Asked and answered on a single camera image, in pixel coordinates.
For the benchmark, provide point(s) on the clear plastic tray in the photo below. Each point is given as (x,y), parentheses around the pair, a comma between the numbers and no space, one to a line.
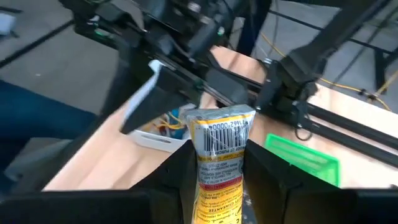
(155,141)

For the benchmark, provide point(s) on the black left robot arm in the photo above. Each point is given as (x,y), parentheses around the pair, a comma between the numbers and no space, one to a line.
(311,59)

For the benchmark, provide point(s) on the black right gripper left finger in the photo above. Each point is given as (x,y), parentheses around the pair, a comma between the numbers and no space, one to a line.
(177,186)

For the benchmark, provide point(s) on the maroon rubber band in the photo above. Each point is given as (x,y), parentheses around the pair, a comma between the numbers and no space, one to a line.
(160,126)

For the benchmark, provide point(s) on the green plastic basket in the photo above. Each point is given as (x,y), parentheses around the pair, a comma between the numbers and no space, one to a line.
(298,155)

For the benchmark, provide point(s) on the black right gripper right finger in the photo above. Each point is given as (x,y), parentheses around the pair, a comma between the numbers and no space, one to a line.
(267,193)

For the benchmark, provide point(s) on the yellow rubber band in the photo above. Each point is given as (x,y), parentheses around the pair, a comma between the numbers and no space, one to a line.
(172,124)

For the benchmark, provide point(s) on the teal wide rubber band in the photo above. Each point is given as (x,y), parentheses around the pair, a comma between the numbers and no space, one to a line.
(175,133)

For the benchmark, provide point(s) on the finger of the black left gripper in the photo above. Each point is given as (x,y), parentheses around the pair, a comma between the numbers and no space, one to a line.
(227,87)
(161,93)

